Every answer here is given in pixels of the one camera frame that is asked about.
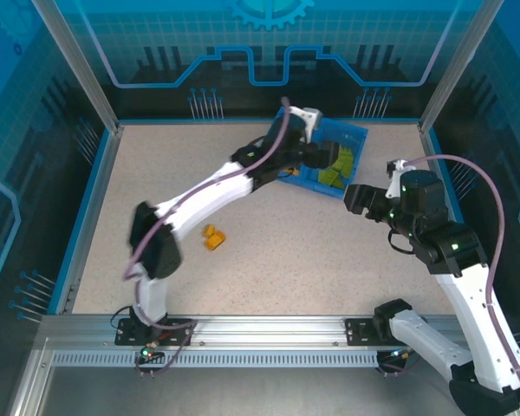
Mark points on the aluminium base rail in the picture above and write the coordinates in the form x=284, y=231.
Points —
x=268, y=329

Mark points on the black power connector with light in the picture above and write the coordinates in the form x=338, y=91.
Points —
x=149, y=355
x=396, y=355

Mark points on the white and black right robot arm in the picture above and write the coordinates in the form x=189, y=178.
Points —
x=472, y=312

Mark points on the aluminium frame post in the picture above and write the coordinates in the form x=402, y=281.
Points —
x=455, y=73
x=78, y=73

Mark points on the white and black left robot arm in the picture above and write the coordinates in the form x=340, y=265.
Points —
x=208, y=199

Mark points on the blue two-compartment plastic bin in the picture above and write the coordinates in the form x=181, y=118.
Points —
x=351, y=136

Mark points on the aluminium corner strut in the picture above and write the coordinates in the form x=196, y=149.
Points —
x=30, y=385

